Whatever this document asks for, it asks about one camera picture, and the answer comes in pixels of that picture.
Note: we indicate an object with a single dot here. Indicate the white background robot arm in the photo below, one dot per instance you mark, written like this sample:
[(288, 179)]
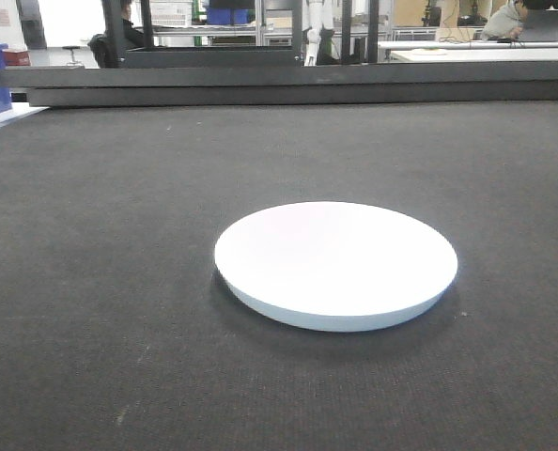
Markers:
[(317, 22)]

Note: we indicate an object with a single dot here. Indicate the white round plate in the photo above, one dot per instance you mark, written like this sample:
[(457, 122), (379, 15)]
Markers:
[(335, 266)]

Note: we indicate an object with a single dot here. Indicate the white lab table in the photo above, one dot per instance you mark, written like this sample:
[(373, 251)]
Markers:
[(427, 51)]

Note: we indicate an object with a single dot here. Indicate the person in grey hoodie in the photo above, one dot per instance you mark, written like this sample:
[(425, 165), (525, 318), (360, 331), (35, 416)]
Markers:
[(508, 21)]

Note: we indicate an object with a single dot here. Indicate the grey laptop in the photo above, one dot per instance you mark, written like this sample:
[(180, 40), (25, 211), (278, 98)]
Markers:
[(540, 26)]

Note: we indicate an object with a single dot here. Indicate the black metal frame rail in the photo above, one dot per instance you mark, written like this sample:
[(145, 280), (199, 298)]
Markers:
[(381, 83)]

